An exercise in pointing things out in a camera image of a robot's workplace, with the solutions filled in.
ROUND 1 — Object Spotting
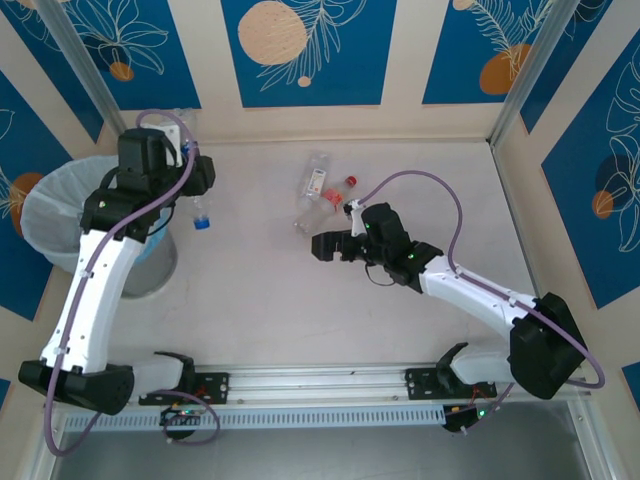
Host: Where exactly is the blue label bottle blue cap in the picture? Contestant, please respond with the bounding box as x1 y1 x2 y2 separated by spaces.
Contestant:
174 107 214 231

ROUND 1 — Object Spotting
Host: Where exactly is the grey metal bin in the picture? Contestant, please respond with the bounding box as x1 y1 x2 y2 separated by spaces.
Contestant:
122 232 179 299

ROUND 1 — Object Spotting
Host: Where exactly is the bin with white bag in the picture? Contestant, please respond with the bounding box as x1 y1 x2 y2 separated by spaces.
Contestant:
19 154 174 274

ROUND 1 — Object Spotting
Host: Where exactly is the clear bottle pink label red cap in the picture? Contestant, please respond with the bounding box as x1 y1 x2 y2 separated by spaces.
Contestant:
292 174 359 236

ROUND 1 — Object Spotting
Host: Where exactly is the clear bottle white orange label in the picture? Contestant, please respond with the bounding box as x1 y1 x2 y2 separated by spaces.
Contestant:
298 151 334 211

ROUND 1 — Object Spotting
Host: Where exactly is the base controller board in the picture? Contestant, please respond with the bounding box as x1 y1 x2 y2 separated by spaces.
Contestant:
159 404 209 426
443 403 491 435

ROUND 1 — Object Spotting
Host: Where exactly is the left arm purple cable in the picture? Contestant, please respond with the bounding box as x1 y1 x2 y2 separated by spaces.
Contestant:
43 110 196 457

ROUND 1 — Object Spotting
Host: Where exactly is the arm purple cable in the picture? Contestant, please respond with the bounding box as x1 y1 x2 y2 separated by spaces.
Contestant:
357 170 605 390
43 110 196 457

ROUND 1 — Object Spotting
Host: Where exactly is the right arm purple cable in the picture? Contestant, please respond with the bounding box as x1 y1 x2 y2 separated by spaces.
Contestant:
357 170 605 390

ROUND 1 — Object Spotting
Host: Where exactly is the aluminium frame post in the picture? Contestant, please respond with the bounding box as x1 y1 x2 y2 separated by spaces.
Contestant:
35 0 126 134
487 0 584 151

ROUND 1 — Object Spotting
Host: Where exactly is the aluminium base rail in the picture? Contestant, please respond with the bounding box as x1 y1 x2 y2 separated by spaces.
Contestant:
192 364 441 405

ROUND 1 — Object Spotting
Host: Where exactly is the grey slotted cable duct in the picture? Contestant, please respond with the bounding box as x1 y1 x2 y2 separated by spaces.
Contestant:
64 403 446 431

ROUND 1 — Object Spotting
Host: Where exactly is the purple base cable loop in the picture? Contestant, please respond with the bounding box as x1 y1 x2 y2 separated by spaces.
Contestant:
163 388 222 445

